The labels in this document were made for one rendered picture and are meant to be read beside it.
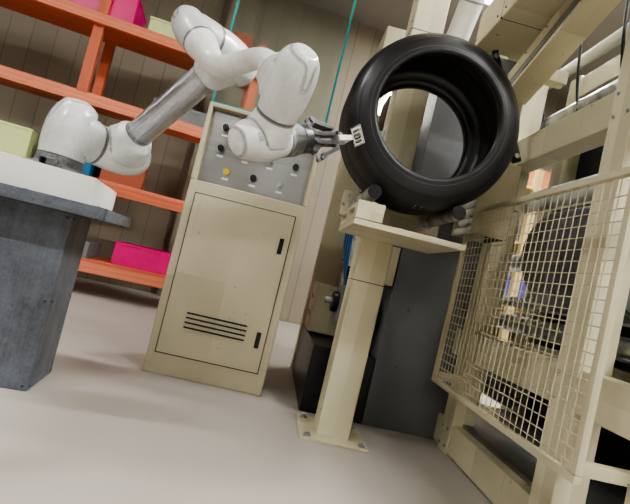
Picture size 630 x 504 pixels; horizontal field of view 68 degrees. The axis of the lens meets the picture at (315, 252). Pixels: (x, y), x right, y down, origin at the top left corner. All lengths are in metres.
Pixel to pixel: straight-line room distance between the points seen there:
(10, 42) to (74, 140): 4.23
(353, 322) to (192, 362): 0.80
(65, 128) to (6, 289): 0.58
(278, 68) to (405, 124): 0.96
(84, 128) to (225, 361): 1.13
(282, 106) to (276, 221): 1.14
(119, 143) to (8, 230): 0.48
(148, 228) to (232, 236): 3.25
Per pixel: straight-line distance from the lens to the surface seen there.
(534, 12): 1.93
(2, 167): 1.77
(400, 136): 1.95
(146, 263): 4.23
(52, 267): 1.80
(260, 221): 2.19
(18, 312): 1.84
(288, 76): 1.09
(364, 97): 1.54
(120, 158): 1.95
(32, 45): 6.00
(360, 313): 1.85
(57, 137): 1.88
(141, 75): 5.70
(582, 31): 1.85
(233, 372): 2.24
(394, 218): 1.86
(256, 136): 1.13
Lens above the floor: 0.60
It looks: 3 degrees up
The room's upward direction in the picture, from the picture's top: 14 degrees clockwise
